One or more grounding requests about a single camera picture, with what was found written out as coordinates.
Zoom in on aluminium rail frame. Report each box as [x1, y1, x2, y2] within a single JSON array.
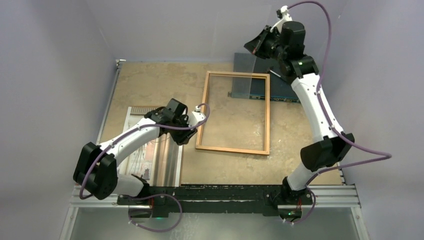
[[75, 61, 368, 240]]

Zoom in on glossy photo print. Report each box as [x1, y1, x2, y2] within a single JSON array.
[[117, 105, 184, 188]]

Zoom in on clear glass pane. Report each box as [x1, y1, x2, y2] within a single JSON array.
[[203, 4, 327, 108]]

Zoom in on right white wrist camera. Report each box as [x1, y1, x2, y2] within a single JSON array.
[[270, 5, 293, 33]]

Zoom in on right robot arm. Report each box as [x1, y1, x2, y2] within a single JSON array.
[[244, 21, 355, 204]]

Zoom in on small black hammer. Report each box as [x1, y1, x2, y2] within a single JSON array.
[[267, 69, 282, 79]]

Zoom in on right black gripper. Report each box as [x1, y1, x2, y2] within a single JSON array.
[[246, 25, 289, 62]]

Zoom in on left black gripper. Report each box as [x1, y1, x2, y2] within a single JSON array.
[[170, 115, 197, 145]]

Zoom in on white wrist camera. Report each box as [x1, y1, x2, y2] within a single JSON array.
[[270, 5, 293, 33], [187, 105, 206, 128]]

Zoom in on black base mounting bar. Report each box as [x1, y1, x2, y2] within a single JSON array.
[[117, 184, 313, 218]]

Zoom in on orange wooden picture frame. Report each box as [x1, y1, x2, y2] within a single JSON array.
[[195, 70, 271, 156]]

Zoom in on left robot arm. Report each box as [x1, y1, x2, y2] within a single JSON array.
[[73, 98, 210, 205]]

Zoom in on dark network switch box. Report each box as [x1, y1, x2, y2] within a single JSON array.
[[228, 52, 300, 103]]

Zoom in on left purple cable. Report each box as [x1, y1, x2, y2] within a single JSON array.
[[79, 103, 183, 233]]

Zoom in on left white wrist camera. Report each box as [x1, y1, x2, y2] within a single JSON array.
[[187, 105, 206, 128]]

